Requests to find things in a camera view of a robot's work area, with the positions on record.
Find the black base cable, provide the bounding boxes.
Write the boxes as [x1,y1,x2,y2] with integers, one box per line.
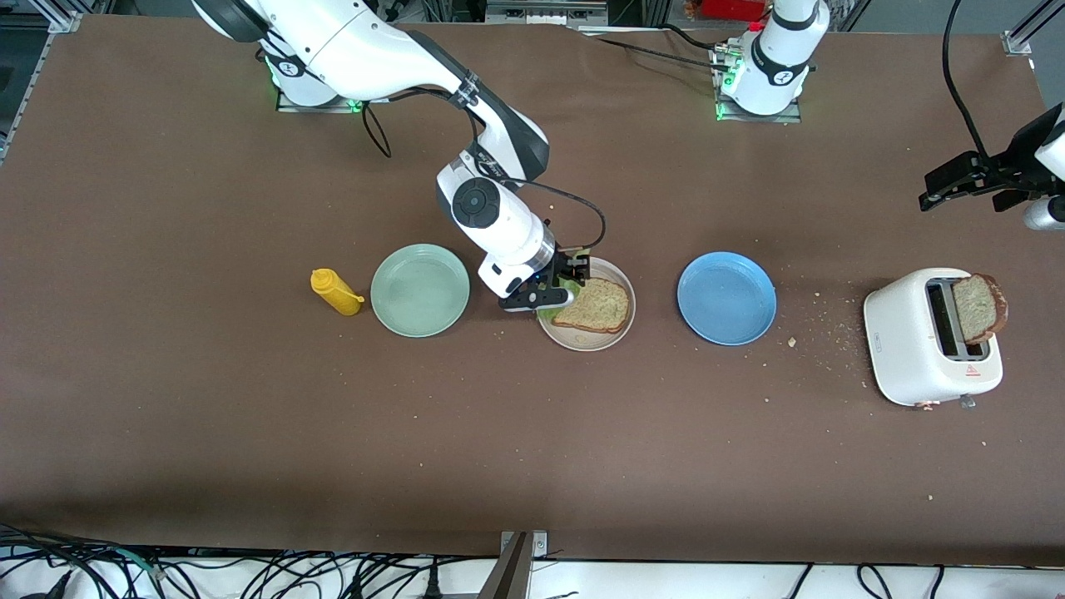
[574,23,733,72]

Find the white toaster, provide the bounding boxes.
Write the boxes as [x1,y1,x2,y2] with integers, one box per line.
[863,267,1004,410]

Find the brown bread slice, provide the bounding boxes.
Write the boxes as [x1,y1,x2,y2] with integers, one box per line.
[952,273,1009,346]
[551,277,631,335]

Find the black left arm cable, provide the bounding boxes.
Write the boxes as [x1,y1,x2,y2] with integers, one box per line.
[940,0,989,159]

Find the aluminium corner profile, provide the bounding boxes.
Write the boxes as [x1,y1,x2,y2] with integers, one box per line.
[1003,0,1065,57]

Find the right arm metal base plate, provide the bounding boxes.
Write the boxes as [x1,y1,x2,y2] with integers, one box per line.
[276,90,371,115]

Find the blue plate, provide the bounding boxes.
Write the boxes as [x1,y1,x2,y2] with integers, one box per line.
[676,251,778,347]

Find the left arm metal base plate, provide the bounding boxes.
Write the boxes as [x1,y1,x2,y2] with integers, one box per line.
[711,42,804,124]

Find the red box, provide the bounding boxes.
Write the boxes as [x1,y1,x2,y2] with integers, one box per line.
[686,0,766,22]

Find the tangled black cable bundle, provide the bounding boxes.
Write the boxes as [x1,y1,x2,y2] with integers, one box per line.
[0,522,500,599]

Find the aluminium profile with bracket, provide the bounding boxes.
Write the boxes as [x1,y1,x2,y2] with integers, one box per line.
[478,531,548,599]

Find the pale green plate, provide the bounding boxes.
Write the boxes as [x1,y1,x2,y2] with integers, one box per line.
[370,243,471,339]

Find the green lettuce leaf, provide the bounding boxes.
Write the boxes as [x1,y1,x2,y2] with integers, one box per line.
[537,277,585,324]

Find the aluminium frame rail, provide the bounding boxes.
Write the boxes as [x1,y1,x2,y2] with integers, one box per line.
[0,0,84,167]

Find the grey metal box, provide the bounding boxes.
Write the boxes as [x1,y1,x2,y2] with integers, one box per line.
[485,0,608,26]

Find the beige plate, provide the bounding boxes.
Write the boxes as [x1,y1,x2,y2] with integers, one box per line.
[535,256,637,353]

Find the yellow mustard squeeze bottle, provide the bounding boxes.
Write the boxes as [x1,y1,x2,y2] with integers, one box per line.
[310,268,365,316]

